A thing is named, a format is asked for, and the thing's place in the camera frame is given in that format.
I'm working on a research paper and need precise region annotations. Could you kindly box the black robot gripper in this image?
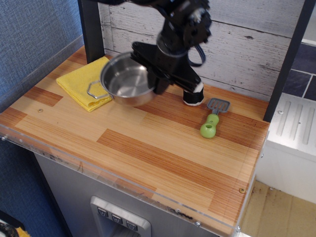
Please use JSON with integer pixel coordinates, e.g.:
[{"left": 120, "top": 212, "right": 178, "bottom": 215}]
[{"left": 131, "top": 41, "right": 201, "bottom": 94}]

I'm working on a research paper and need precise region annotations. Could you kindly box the stainless steel pot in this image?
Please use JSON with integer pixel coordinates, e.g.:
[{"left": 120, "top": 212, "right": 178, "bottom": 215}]
[{"left": 87, "top": 52, "right": 156, "bottom": 107}]

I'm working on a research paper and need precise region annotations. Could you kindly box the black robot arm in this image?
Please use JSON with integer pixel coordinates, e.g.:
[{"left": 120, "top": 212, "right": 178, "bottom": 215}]
[{"left": 131, "top": 0, "right": 211, "bottom": 94}]

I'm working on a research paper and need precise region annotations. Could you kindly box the plush sushi roll toy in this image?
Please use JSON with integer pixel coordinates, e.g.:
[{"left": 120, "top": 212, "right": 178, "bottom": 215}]
[{"left": 183, "top": 82, "right": 204, "bottom": 107}]

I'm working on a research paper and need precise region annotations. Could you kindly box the green grey toy spatula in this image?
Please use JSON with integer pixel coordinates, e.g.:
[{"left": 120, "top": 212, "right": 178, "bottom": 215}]
[{"left": 200, "top": 98, "right": 231, "bottom": 138}]

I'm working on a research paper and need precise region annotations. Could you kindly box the yellow folded cloth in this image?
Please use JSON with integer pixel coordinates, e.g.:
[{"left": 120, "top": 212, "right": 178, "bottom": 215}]
[{"left": 56, "top": 57, "right": 112, "bottom": 112}]

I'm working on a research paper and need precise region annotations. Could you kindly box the grey toy fridge cabinet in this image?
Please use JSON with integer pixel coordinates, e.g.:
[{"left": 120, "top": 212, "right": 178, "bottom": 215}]
[{"left": 35, "top": 153, "right": 236, "bottom": 237}]

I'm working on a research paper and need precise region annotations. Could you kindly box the silver dispenser button panel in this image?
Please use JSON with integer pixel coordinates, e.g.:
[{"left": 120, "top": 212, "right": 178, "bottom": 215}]
[{"left": 90, "top": 196, "right": 152, "bottom": 237}]

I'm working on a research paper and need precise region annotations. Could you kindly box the white ribbed side unit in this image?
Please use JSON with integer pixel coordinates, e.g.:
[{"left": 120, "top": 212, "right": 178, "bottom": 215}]
[{"left": 256, "top": 93, "right": 316, "bottom": 203}]

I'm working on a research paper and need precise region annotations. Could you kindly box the yellow black object bottom corner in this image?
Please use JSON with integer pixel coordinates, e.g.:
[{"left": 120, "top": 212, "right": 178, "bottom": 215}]
[{"left": 0, "top": 211, "right": 31, "bottom": 237}]

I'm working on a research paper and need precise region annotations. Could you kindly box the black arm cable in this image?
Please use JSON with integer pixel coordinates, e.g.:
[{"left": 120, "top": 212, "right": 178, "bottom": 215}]
[{"left": 187, "top": 44, "right": 207, "bottom": 67}]

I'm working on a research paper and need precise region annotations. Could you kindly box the black left vertical post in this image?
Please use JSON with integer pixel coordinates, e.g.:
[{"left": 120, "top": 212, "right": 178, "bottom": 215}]
[{"left": 78, "top": 0, "right": 105, "bottom": 63}]

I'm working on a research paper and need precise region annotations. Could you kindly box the black vertical post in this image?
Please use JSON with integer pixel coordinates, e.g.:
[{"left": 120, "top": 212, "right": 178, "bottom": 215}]
[
  {"left": 78, "top": 0, "right": 105, "bottom": 63},
  {"left": 263, "top": 0, "right": 316, "bottom": 122}
]

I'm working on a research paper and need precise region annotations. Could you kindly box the black right vertical post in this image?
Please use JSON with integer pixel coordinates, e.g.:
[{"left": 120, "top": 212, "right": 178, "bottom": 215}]
[{"left": 263, "top": 0, "right": 316, "bottom": 122}]

